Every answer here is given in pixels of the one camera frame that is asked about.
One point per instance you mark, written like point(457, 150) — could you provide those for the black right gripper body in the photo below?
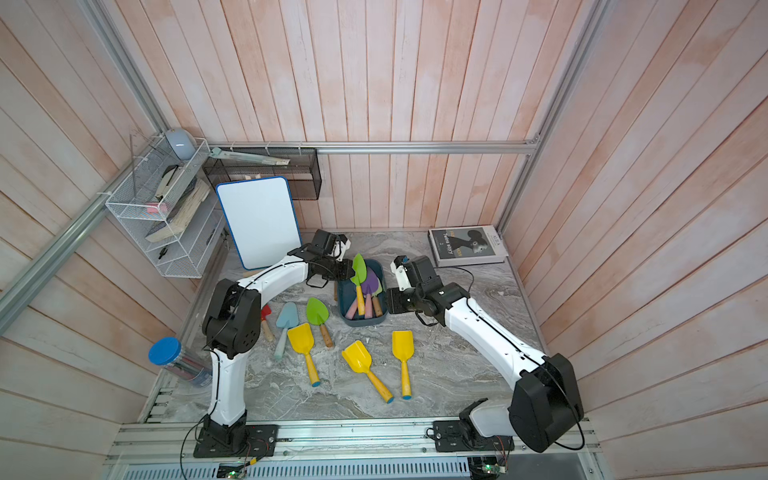
point(408, 301)

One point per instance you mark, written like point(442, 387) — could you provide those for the green trowel with yellow handle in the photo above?
point(360, 275)

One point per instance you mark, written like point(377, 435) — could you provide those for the light green shovel wooden handle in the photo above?
point(375, 299)

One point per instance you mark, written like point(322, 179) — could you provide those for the teal plastic storage box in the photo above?
point(346, 291)

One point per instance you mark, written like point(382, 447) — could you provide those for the purple shovel with pink handle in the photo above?
point(371, 287)

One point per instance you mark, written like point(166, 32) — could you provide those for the green trowel with wooden handle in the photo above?
point(317, 314)

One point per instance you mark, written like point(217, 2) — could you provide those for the red shovel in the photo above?
point(265, 328)

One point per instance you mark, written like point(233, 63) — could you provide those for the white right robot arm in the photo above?
point(545, 402)

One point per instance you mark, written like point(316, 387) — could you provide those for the black wire basket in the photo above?
point(297, 165)

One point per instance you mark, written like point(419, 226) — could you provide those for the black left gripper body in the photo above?
point(336, 270)

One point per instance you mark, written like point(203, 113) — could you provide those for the blue framed whiteboard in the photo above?
point(261, 219)

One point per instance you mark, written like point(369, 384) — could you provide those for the white wire mesh shelf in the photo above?
point(169, 208)

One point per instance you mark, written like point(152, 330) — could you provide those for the yellow plastic scoop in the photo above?
point(360, 361)
point(403, 350)
point(302, 342)

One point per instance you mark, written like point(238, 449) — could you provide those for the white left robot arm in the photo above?
point(232, 327)

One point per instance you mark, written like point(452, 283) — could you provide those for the blue lid pen jar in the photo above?
point(170, 354)

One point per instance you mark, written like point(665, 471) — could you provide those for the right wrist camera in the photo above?
point(402, 269)

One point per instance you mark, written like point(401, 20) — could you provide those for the grey blue trowel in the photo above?
point(287, 319)

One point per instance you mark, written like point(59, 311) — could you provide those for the black and white book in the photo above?
point(466, 246)

